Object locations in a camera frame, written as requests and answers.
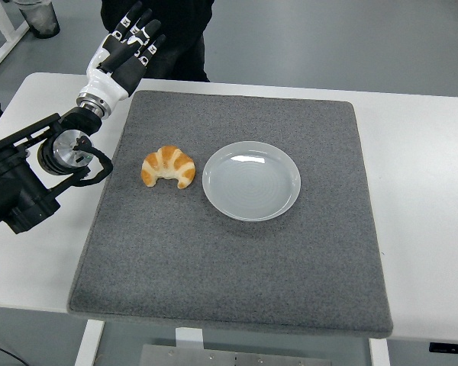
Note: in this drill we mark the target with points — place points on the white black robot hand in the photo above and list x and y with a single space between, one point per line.
110 82

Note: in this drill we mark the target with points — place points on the black desk control panel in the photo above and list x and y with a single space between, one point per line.
452 347

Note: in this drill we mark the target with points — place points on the white round plate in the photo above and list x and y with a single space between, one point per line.
252 183

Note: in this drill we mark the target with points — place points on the white neighbouring table leg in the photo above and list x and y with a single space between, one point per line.
9 26

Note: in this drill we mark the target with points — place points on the golden brown croissant bread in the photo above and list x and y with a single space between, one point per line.
168 162

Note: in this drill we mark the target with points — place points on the white table centre bracket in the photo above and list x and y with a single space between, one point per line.
189 337

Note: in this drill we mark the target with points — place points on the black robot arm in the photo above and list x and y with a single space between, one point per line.
19 183

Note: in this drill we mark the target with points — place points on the grey felt mat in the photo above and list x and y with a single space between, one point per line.
221 267

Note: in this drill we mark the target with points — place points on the dark translucent waste bin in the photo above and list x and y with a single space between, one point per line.
42 19

